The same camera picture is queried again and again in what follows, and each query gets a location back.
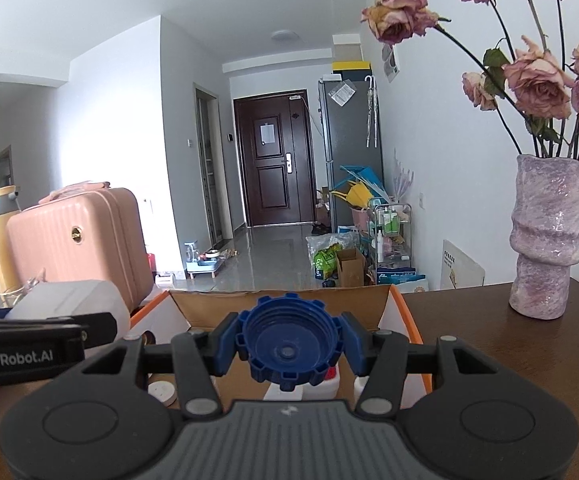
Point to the clear glass beaker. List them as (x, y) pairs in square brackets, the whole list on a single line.
[(32, 282)]

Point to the white folded umbrella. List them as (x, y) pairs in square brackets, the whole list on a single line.
[(371, 110)]

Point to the green printed plastic bag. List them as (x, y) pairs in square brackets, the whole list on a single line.
[(324, 262)]

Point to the clear plastic pouch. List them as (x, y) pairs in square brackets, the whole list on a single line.
[(342, 95)]

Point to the yellow bag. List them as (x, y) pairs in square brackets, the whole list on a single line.
[(358, 194)]

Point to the purple ceramic vase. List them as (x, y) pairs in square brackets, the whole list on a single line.
[(544, 235)]

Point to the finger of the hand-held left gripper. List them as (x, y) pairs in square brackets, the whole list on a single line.
[(99, 327)]

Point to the grey refrigerator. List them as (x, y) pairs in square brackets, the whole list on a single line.
[(352, 130)]

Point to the glass side door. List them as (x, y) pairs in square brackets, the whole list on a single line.
[(212, 170)]

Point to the yellow and black box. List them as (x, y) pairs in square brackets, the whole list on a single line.
[(352, 65)]

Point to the metal storage cart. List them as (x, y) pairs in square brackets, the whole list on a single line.
[(392, 230)]

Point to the small wooden stool with tray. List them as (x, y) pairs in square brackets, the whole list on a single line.
[(204, 262)]

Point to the white round container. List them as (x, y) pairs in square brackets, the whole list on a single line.
[(162, 394)]

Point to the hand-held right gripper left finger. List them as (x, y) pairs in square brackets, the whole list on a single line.
[(227, 342)]

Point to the pink hard suitcase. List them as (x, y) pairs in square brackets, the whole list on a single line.
[(79, 240)]

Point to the blue and white carton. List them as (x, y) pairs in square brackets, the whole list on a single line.
[(397, 277)]

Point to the white wall paper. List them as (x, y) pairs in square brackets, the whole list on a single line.
[(390, 62)]

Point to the round ceiling light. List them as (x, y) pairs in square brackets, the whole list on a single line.
[(284, 35)]

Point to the white bottle with red label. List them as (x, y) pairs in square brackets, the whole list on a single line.
[(319, 387)]

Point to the orange and white cardboard box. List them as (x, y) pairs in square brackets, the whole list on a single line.
[(204, 305)]

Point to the dried lavender bundle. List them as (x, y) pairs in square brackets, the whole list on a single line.
[(403, 180)]

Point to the dark brown entrance door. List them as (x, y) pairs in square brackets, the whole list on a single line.
[(274, 180)]

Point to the white paper sheet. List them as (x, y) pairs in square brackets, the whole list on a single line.
[(267, 132)]

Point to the bunch of dried pink roses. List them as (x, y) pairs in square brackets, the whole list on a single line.
[(539, 80)]

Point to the blue bag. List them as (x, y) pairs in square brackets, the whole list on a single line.
[(367, 174)]

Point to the blue plastic screw cap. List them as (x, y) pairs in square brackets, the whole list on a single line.
[(289, 345)]

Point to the pink bucket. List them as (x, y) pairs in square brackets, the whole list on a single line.
[(360, 217)]

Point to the white leaning board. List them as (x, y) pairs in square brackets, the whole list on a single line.
[(462, 267)]

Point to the small brown cardboard box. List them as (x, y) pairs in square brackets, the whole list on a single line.
[(352, 270)]

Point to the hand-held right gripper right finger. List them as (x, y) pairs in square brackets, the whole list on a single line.
[(352, 345)]

